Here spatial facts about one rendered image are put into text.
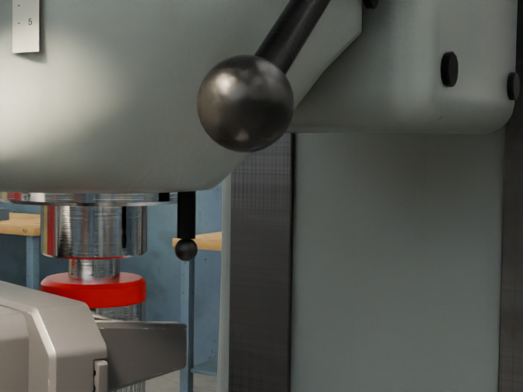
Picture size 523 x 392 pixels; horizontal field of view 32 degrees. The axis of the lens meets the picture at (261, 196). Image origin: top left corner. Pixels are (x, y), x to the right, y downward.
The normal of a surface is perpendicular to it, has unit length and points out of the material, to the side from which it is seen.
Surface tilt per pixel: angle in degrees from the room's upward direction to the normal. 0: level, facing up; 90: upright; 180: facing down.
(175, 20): 107
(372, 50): 90
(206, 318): 90
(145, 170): 131
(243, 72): 54
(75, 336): 45
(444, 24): 90
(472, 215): 90
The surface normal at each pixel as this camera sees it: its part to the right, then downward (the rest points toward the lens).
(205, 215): -0.49, 0.04
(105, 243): 0.40, 0.05
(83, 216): 0.02, 0.05
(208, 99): -0.72, -0.01
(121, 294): 0.65, 0.05
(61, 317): 0.49, -0.67
